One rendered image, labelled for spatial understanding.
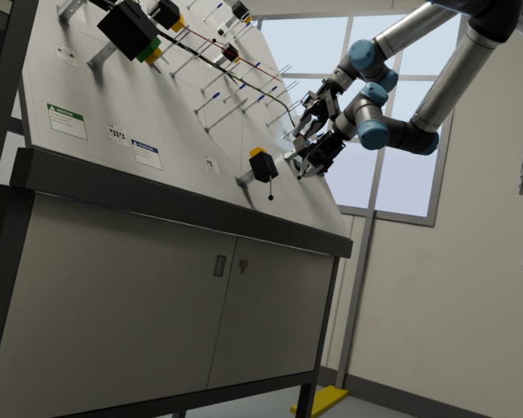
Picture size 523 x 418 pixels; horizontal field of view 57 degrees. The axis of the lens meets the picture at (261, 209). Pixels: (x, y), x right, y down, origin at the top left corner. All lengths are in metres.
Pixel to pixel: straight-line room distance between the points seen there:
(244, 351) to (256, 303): 0.13
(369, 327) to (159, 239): 2.23
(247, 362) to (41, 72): 0.90
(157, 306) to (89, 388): 0.21
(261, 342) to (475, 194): 1.97
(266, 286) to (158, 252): 0.43
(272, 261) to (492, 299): 1.86
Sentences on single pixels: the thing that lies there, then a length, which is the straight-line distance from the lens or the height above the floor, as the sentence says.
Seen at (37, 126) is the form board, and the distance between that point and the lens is 0.89.
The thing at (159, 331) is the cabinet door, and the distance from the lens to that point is 1.13.
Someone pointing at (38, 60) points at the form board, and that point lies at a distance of 1.00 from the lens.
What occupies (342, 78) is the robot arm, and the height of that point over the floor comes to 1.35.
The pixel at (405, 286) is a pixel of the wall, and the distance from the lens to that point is 3.08.
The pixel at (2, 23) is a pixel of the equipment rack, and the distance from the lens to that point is 0.84.
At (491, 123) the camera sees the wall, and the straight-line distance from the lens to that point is 3.20.
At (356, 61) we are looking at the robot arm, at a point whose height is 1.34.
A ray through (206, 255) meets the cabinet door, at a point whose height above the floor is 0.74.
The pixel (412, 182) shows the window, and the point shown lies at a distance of 3.13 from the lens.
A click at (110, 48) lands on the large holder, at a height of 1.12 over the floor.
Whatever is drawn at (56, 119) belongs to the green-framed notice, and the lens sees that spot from 0.92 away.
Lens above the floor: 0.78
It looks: 4 degrees up
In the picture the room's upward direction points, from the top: 11 degrees clockwise
